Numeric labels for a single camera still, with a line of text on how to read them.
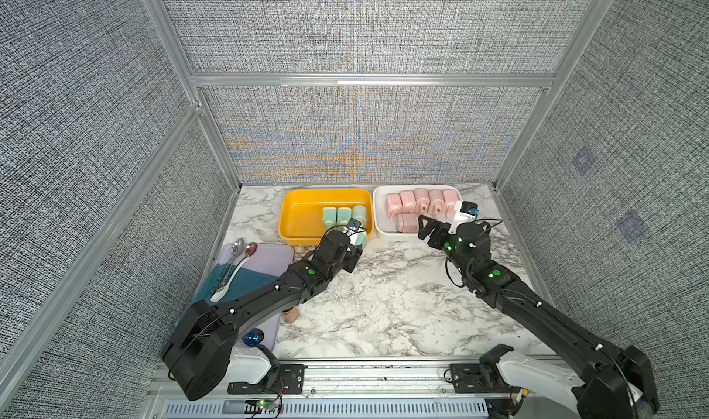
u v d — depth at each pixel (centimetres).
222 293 88
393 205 103
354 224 71
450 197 107
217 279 92
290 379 73
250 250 98
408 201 103
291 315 78
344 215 101
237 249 98
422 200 106
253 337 81
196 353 41
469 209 66
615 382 38
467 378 73
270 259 97
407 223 98
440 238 69
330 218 100
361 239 83
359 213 100
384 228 103
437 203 105
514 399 70
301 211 110
